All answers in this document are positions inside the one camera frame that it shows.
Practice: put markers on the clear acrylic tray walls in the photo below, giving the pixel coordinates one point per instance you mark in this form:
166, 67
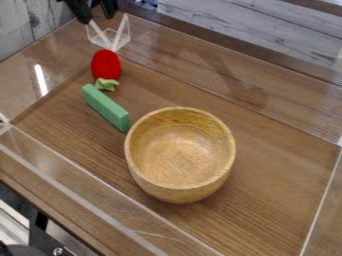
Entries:
278, 207

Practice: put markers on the wooden bowl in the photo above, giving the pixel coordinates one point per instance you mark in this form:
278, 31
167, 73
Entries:
180, 150

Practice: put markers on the red plush strawberry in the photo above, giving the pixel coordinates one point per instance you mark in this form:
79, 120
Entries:
105, 69

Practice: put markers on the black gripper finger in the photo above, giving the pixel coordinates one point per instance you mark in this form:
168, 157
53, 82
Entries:
108, 7
80, 10

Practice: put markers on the black metal table frame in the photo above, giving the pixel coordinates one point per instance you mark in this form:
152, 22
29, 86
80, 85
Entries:
29, 233

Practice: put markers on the green rectangular block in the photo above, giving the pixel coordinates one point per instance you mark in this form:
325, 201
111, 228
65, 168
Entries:
114, 113

